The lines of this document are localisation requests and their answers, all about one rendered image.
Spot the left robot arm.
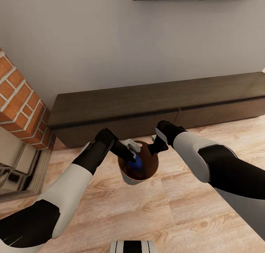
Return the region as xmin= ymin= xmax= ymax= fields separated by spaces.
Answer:
xmin=0 ymin=128 xmax=141 ymax=253

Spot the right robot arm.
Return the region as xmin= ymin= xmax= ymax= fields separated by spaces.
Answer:
xmin=148 ymin=120 xmax=265 ymax=241

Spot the robot trunk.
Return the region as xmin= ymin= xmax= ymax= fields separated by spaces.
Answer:
xmin=108 ymin=240 xmax=157 ymax=253

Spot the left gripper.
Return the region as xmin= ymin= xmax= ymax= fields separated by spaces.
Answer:
xmin=114 ymin=143 xmax=136 ymax=163

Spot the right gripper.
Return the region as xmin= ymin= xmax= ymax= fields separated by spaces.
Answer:
xmin=148 ymin=140 xmax=169 ymax=154

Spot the trash can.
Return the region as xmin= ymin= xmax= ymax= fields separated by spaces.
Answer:
xmin=118 ymin=140 xmax=159 ymax=185

